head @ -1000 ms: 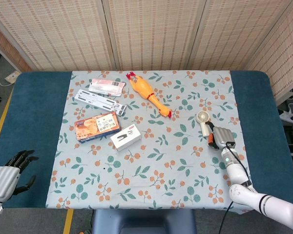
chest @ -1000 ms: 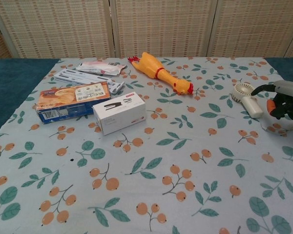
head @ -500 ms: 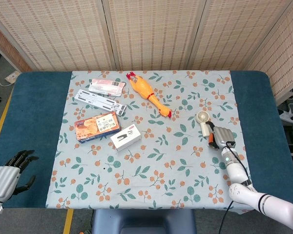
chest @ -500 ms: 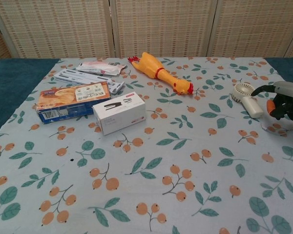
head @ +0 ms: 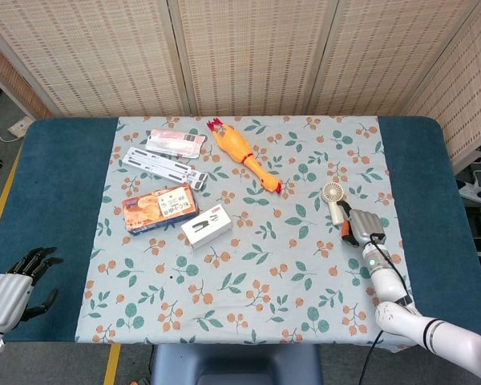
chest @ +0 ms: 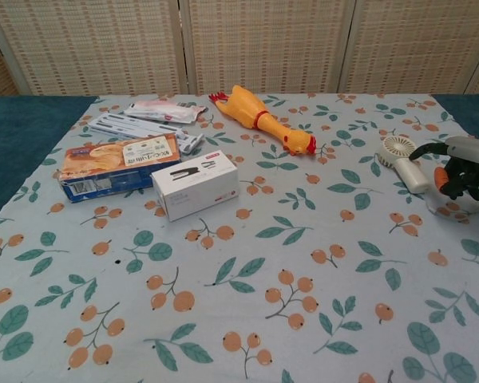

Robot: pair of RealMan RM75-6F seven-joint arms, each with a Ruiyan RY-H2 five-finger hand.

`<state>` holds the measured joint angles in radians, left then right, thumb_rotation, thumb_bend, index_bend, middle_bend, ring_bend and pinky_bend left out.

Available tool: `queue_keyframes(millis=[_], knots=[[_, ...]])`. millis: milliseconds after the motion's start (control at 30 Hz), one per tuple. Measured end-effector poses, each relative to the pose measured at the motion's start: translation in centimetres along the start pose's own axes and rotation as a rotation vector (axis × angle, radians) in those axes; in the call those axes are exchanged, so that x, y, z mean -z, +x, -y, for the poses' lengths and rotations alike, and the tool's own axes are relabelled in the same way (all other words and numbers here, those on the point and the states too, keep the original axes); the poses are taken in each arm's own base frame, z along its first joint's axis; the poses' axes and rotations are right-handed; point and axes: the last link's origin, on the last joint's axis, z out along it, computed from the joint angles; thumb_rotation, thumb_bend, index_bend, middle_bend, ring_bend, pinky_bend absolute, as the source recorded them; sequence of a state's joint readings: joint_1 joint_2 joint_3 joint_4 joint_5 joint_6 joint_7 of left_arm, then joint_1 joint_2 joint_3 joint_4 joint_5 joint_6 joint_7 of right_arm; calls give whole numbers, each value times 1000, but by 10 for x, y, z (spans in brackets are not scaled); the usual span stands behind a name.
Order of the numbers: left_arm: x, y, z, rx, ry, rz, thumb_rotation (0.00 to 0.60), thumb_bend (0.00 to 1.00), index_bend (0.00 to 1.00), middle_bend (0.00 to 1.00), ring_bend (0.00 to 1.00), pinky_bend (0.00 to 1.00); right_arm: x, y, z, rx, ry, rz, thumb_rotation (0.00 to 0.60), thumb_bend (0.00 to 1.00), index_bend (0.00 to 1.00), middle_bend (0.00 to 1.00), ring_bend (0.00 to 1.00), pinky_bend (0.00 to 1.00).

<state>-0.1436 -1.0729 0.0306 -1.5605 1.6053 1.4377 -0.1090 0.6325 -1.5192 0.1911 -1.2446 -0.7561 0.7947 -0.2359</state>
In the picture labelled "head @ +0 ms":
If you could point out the orange blue cookie box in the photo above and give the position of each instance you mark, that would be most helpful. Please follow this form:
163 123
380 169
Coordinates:
156 208

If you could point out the white power strip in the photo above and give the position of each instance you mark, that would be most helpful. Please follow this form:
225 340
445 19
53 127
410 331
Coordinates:
475 188

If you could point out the woven bamboo folding screen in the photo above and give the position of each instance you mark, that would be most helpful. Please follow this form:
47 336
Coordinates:
244 52

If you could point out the small white handheld fan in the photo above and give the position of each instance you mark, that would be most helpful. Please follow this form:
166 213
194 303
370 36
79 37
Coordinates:
334 192

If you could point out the white stapler box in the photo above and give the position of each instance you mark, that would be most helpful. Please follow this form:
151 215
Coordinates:
206 226

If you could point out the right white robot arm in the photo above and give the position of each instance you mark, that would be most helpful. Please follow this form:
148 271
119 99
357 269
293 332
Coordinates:
425 329

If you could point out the yellow rubber chicken toy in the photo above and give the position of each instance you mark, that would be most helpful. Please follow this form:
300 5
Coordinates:
234 142

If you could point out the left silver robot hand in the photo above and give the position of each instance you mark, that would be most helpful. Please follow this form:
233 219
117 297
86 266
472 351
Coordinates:
4 297

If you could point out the floral fruit print tablecloth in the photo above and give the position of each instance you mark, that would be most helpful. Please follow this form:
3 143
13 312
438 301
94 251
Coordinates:
264 280

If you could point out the long white box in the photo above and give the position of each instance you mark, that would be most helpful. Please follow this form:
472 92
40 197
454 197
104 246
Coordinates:
152 162

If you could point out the white floor power socket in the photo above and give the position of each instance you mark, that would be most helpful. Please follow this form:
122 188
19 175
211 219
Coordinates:
21 126

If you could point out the pink white snack packet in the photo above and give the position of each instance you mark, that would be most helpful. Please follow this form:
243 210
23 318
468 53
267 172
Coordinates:
172 142

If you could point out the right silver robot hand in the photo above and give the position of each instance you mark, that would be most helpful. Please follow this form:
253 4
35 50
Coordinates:
364 226

